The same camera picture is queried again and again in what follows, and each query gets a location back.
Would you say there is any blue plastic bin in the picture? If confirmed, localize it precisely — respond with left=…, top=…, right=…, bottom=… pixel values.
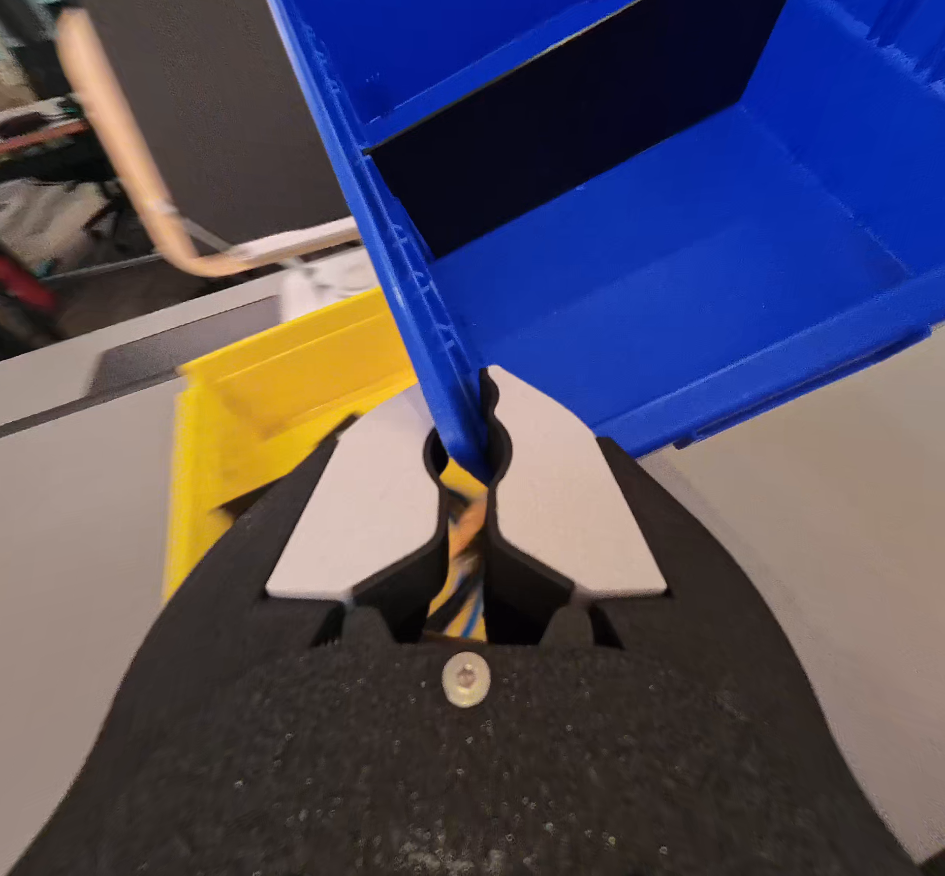
left=244, top=0, right=945, bottom=486

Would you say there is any yellow plastic bin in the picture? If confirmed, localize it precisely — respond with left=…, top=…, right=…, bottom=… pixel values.
left=162, top=287, right=490, bottom=642

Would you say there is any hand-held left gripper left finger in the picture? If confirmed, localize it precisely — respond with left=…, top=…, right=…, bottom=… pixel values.
left=264, top=390, right=453, bottom=644

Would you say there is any black bin divider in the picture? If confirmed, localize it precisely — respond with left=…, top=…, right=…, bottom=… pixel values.
left=365, top=0, right=820, bottom=260

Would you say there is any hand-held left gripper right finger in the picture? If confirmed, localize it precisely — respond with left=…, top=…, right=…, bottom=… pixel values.
left=482, top=365, right=669, bottom=644

